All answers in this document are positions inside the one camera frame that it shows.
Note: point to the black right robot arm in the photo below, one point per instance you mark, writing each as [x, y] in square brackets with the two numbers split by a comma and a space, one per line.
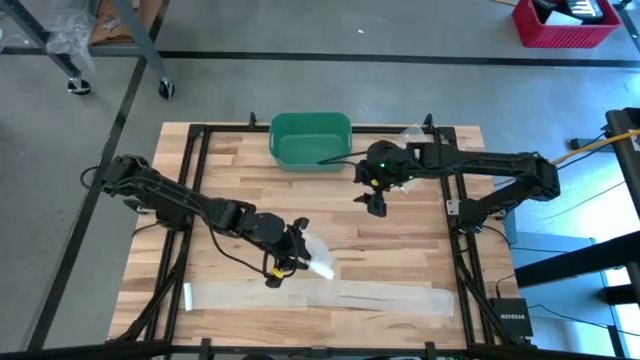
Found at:
[475, 160]

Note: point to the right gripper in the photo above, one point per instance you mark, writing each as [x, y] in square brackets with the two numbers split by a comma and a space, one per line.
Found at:
[377, 205]

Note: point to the long clear plastic bag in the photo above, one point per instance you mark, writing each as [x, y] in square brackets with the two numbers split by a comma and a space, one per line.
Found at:
[350, 297]

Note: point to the black electronic device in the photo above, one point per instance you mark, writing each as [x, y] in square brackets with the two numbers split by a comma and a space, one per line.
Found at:
[580, 7]

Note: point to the red plastic crate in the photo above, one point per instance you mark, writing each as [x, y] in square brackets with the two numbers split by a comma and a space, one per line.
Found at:
[565, 35]

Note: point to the brown cardboard box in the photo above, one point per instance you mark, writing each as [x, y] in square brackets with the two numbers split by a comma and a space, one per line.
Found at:
[107, 25]

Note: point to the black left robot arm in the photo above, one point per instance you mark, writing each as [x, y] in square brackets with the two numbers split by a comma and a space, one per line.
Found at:
[165, 192]

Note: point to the black Netgear network switch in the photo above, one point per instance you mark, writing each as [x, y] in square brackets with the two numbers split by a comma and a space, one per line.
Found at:
[511, 317]

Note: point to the grey metal wheeled cart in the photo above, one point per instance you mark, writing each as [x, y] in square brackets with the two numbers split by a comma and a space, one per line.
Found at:
[147, 47]

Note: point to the white gauze bandage roll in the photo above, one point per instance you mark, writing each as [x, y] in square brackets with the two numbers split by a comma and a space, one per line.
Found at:
[322, 260]

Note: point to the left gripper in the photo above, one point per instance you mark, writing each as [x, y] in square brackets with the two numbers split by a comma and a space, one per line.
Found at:
[287, 247]

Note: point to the black metal stand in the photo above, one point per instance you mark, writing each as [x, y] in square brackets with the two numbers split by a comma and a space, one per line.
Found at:
[575, 260]

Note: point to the crumpled clear plastic wrap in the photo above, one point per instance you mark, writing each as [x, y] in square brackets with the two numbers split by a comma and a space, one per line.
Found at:
[70, 30]

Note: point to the green plastic basket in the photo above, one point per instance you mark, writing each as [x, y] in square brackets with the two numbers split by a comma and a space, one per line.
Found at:
[310, 145]

